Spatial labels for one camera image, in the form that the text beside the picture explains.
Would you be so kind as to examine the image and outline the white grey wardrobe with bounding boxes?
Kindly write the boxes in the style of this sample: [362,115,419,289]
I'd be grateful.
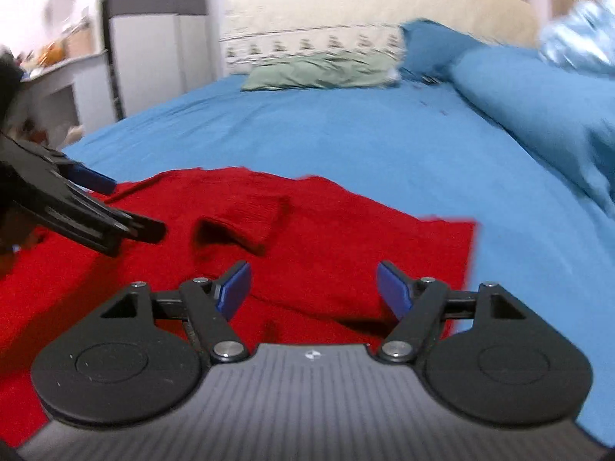
[101,0,216,119]

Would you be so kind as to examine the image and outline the beige patterned pillow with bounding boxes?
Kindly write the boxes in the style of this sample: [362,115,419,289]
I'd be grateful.
[220,0,406,76]

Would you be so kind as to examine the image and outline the blue bed sheet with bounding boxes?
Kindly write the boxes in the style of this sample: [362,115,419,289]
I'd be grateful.
[68,76,614,443]

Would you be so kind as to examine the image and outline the white desk shelf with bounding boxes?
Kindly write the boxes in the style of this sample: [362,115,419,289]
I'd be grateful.
[1,0,118,145]

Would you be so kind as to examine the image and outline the beige quilted headboard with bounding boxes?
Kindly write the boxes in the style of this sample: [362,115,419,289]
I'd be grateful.
[221,0,539,48]

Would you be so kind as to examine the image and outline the red knit sweater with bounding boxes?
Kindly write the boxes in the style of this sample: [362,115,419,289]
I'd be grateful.
[1,167,477,446]

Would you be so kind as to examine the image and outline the blue duvet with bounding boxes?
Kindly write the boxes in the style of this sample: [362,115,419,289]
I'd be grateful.
[449,46,614,216]

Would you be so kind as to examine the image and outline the blue pillow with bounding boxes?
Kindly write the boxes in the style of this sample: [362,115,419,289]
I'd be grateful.
[399,20,485,82]

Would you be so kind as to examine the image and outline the left hand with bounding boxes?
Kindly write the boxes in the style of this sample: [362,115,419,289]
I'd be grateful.
[0,209,44,277]

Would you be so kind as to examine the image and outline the green folded cloth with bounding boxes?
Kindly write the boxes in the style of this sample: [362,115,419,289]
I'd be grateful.
[242,52,401,92]

